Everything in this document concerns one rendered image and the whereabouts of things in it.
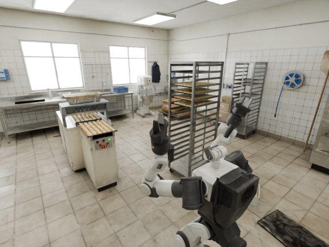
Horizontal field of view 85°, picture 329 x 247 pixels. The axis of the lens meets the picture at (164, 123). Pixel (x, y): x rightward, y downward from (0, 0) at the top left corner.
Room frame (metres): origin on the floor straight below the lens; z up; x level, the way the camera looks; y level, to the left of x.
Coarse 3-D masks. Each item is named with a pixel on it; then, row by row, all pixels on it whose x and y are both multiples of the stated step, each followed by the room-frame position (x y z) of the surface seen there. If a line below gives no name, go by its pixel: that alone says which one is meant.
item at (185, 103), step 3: (207, 99) 2.87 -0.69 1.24; (174, 102) 2.65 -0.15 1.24; (177, 102) 2.68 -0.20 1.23; (180, 102) 2.64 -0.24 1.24; (183, 102) 2.67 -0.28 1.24; (186, 102) 2.64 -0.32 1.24; (189, 102) 2.66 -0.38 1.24; (195, 102) 2.65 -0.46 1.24; (198, 102) 2.64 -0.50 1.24; (201, 102) 2.64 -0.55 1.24; (204, 102) 2.68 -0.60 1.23; (207, 102) 2.64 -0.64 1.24; (186, 105) 2.47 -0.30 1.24; (189, 105) 2.46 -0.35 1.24; (195, 105) 2.45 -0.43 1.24
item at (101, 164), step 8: (80, 136) 2.69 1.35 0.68; (96, 136) 2.31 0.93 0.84; (104, 136) 2.31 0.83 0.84; (112, 136) 2.33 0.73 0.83; (88, 144) 2.25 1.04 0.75; (88, 152) 2.32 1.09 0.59; (96, 152) 2.20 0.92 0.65; (104, 152) 2.26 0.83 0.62; (112, 152) 2.32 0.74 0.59; (88, 160) 2.39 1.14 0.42; (96, 160) 2.19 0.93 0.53; (104, 160) 2.25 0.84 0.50; (112, 160) 2.31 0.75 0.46; (88, 168) 2.47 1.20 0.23; (96, 168) 2.18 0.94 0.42; (104, 168) 2.24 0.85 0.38; (112, 168) 2.31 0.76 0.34; (96, 176) 2.17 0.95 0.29; (104, 176) 2.23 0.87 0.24; (112, 176) 2.30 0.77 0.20; (96, 184) 2.17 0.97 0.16; (104, 184) 2.23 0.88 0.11; (112, 184) 2.32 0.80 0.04
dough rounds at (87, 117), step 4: (72, 116) 3.05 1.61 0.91; (80, 116) 3.08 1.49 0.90; (84, 116) 3.01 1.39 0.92; (88, 116) 3.01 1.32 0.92; (92, 116) 3.01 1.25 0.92; (96, 116) 3.01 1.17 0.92; (76, 120) 2.78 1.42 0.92; (80, 120) 2.81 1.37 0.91; (84, 120) 2.85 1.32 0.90; (88, 120) 2.83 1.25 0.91
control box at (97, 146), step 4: (96, 140) 2.18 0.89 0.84; (100, 140) 2.21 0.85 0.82; (108, 140) 2.27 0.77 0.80; (112, 140) 2.30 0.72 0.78; (96, 144) 2.18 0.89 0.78; (104, 144) 2.23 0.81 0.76; (108, 144) 2.26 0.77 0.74; (112, 144) 2.30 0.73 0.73; (96, 148) 2.17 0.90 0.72; (100, 148) 2.20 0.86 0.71
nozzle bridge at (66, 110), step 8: (64, 104) 2.78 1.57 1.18; (80, 104) 2.78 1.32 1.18; (88, 104) 2.83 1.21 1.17; (96, 104) 2.99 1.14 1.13; (104, 104) 3.06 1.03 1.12; (64, 112) 2.63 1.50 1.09; (72, 112) 2.77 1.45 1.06; (80, 112) 2.80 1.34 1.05; (88, 112) 2.86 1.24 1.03; (104, 112) 3.16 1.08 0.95; (64, 120) 2.71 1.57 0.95
